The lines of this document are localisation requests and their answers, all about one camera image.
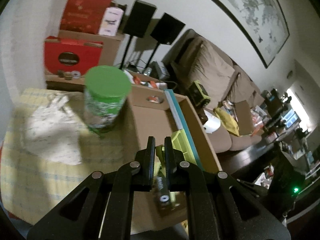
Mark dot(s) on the green lidded canister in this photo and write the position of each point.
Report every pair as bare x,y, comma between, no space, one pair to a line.
106,90

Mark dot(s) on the left black speaker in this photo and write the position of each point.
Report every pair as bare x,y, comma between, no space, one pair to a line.
137,23

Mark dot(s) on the long teal white bar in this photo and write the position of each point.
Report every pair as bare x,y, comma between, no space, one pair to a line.
181,122

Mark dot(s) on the black speaker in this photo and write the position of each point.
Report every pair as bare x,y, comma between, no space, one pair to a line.
165,32
137,23

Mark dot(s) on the right black speaker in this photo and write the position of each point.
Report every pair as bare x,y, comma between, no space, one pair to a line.
165,32

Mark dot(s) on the red gift box upper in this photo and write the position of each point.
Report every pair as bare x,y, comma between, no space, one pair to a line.
84,16

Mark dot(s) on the red collection gift box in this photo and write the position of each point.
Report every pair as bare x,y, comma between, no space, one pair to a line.
68,55

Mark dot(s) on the green black power bank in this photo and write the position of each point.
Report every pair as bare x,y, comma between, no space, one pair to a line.
198,95

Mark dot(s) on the yellow plaid tablecloth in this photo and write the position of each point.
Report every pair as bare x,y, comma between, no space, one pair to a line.
32,186

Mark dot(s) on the framed ink painting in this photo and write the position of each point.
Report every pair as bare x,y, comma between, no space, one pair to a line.
262,22

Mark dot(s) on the black yellow tube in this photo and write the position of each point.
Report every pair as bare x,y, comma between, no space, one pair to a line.
164,198

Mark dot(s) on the white floral cloth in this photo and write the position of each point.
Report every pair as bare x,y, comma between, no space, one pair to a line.
51,132

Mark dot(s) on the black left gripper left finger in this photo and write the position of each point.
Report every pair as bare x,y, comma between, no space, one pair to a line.
134,176

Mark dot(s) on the open cardboard box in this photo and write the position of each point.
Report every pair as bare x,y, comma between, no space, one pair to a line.
140,119

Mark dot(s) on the brown sofa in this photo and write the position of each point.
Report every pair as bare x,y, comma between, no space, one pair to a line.
194,58

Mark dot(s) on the large brown cardboard box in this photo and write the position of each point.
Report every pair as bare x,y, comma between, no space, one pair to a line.
110,48

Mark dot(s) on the white pink small box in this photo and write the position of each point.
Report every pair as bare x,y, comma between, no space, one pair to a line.
111,21

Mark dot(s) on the yellow green clip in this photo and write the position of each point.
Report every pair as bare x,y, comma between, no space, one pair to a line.
180,142

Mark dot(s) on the white round device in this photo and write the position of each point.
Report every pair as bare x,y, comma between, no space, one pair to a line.
212,124

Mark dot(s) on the yellow bag on sofa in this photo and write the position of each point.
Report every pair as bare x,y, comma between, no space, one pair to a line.
228,122

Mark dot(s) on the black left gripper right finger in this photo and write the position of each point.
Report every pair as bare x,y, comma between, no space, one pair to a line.
186,177

